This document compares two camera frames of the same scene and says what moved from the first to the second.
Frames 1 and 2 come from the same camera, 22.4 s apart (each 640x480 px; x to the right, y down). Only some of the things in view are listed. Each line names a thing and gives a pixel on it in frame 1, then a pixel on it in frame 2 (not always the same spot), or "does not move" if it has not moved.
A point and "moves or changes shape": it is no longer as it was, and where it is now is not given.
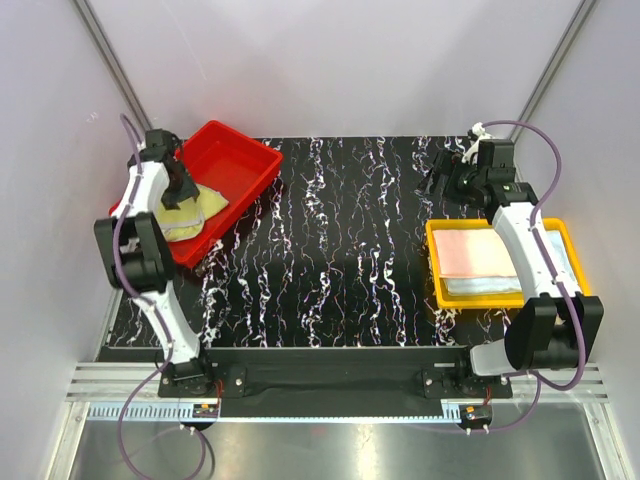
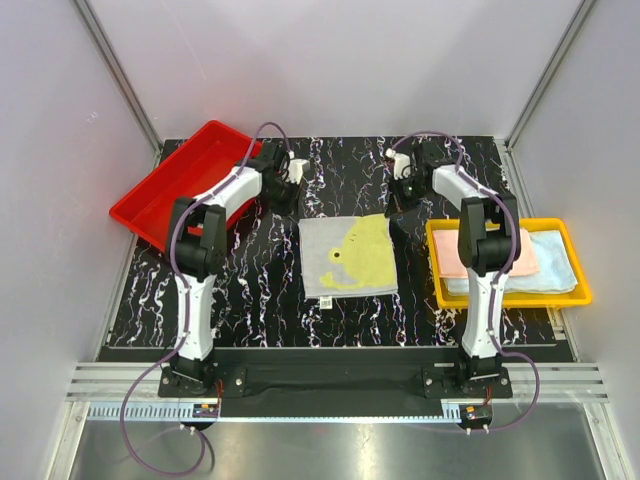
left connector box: [205, 411] does not move
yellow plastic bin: [444, 301] does not move
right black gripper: [449, 164] -> [396, 204]
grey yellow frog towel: [188, 220] moves or changes shape
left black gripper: [189, 190] -> [290, 206]
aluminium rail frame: [124, 381] does not move
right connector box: [475, 415] does not move
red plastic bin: [242, 169] does not move
